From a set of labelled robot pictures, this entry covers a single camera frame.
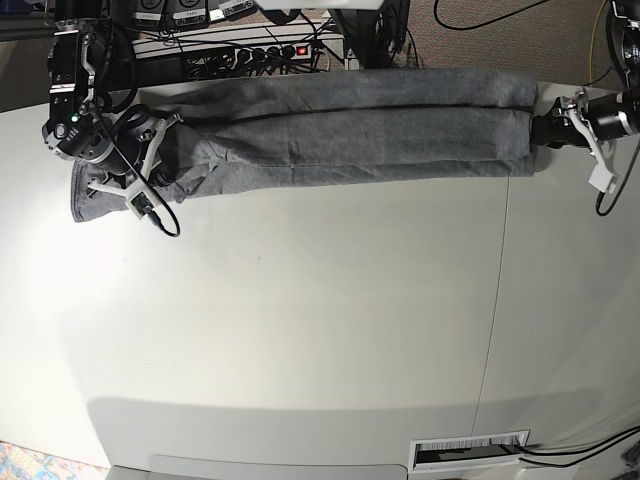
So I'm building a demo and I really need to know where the black silver gripper left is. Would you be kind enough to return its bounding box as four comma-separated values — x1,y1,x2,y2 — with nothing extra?
530,92,639,149

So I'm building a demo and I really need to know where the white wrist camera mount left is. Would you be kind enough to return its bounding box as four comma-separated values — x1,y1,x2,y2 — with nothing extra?
558,87,620,194

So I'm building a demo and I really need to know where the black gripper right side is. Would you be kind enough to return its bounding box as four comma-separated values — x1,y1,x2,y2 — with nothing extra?
102,107,156,175

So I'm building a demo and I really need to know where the black power strip red switch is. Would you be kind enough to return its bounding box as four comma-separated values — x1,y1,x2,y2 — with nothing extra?
187,43,314,77

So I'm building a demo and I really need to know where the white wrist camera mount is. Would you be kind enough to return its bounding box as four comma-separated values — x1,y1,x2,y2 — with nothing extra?
88,114,183,229
558,87,620,194

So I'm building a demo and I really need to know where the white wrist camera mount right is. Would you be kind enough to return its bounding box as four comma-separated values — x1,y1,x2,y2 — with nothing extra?
88,114,183,229

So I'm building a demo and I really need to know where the grey T-shirt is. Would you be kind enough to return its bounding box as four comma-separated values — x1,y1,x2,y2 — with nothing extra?
69,67,540,225

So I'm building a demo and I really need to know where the black cable pair on table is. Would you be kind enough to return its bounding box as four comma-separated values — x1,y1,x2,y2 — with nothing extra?
499,425,640,469

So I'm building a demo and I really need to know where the white cable grommet box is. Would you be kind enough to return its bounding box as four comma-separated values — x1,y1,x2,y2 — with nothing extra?
408,430,530,474

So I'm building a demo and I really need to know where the yellow cable on carpet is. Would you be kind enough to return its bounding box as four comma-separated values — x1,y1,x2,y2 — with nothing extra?
587,0,609,89

